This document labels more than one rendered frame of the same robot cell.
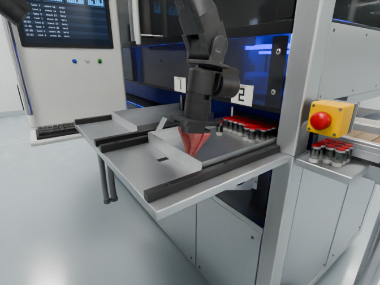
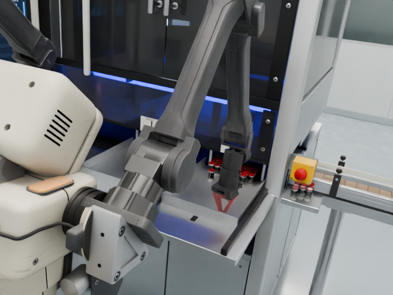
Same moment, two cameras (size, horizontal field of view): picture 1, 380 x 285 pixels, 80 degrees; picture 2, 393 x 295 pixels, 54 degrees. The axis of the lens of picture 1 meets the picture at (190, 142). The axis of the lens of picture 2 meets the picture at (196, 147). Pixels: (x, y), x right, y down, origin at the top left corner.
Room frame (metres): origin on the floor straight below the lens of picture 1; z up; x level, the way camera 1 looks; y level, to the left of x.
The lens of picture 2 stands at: (-0.32, 0.59, 1.53)
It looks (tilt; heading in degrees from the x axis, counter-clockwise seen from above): 23 degrees down; 329
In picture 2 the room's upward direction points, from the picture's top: 6 degrees clockwise
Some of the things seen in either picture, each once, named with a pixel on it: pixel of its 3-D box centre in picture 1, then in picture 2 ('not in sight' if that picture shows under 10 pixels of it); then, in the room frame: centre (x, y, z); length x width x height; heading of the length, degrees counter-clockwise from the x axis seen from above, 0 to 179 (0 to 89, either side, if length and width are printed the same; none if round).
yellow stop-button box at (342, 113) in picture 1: (331, 117); (303, 169); (0.51, -0.33, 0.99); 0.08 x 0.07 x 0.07; 126
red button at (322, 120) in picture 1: (321, 120); (300, 174); (0.49, -0.29, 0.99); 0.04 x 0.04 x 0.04; 36
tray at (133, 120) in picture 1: (162, 116); (135, 162); (0.92, 0.11, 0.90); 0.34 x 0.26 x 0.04; 126
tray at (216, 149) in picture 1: (218, 138); (219, 187); (0.64, -0.09, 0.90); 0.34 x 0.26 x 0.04; 126
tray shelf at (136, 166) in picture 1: (169, 135); (165, 188); (0.74, 0.07, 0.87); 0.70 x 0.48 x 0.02; 36
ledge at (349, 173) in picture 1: (333, 163); (303, 197); (0.53, -0.37, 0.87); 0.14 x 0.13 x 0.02; 126
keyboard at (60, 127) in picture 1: (84, 125); not in sight; (1.05, 0.51, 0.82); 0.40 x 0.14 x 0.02; 124
